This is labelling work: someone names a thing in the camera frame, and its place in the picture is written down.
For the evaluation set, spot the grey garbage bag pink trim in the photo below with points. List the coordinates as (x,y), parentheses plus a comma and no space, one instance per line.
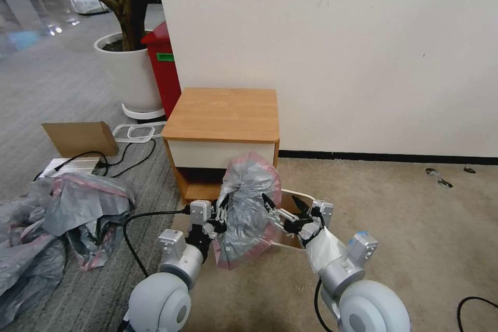
(245,207)

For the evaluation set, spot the brown cardboard sheet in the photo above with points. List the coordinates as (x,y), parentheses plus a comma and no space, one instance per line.
(79,138)

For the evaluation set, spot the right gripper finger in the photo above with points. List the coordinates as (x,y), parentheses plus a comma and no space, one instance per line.
(301,207)
(278,213)

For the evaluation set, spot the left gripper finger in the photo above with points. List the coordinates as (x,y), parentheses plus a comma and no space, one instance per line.
(221,213)
(214,231)

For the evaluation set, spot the white plastic bag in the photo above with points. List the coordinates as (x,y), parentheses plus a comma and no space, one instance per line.
(87,4)

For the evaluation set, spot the white flat box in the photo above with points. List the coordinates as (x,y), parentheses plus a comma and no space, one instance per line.
(72,165)

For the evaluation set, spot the wooden bedside table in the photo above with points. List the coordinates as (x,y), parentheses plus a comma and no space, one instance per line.
(225,114)

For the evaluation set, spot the red bin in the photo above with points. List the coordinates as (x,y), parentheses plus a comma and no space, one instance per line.
(163,75)

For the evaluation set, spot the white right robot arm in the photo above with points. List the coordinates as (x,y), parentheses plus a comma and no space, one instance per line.
(365,304)

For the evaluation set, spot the brown tree trunk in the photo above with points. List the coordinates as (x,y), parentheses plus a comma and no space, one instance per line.
(130,5)

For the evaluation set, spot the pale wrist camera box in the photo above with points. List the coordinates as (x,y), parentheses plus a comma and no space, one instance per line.
(322,212)
(200,212)

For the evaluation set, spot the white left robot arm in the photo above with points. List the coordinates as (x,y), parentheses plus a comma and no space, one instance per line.
(167,301)

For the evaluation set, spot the pile of grey garbage bags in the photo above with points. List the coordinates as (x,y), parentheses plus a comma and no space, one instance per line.
(35,238)

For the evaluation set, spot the white plant pot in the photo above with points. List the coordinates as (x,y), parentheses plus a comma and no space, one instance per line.
(128,75)

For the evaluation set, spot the small dark floor scrap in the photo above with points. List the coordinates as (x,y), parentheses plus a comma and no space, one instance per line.
(432,172)
(469,169)
(445,183)

